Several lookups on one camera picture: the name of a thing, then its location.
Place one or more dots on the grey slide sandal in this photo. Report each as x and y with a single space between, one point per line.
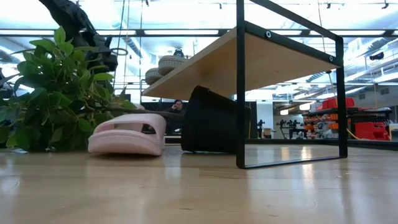
171 63
152 76

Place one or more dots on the pink slide sandal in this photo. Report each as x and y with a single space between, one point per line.
124 143
140 107

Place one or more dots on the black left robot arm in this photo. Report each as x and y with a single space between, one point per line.
62 9

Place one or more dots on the artificial green leafy plant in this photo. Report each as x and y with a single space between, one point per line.
46 93

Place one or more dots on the person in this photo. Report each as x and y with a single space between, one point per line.
178 105

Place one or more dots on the black plant pot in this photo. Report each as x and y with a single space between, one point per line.
211 124

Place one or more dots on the black background robot rig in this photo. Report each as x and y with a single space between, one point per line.
292 127

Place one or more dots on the red storage bin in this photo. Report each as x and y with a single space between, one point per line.
337 103

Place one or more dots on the black workshop rack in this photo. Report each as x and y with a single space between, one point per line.
342 111

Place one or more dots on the black hanging device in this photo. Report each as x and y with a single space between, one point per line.
377 56

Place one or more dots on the red plastic crate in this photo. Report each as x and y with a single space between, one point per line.
371 130

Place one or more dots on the wooden shelf with black frame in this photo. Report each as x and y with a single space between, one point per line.
264 62

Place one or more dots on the black aluminium table frame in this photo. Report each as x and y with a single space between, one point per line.
373 144

